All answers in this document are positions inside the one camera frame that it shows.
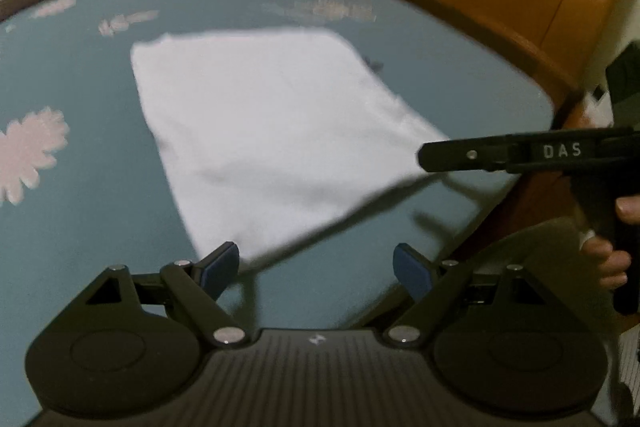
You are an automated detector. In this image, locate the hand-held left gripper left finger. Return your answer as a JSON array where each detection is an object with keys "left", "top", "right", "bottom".
[{"left": 85, "top": 242, "right": 247, "bottom": 349}]

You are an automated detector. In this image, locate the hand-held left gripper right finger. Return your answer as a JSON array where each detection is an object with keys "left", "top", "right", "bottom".
[{"left": 382, "top": 243, "right": 546, "bottom": 349}]

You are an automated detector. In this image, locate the person's right hand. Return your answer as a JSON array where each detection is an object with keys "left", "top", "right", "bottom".
[{"left": 579, "top": 194, "right": 640, "bottom": 292}]

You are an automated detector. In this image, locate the blue floral bed sheet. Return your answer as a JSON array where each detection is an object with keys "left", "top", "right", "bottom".
[{"left": 0, "top": 0, "right": 556, "bottom": 418}]

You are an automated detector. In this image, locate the white printed t-shirt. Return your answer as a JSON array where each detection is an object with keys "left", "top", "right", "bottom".
[{"left": 130, "top": 27, "right": 453, "bottom": 265}]

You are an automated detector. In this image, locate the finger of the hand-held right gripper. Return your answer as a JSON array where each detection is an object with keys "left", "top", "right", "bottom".
[{"left": 417, "top": 134, "right": 509, "bottom": 174}]

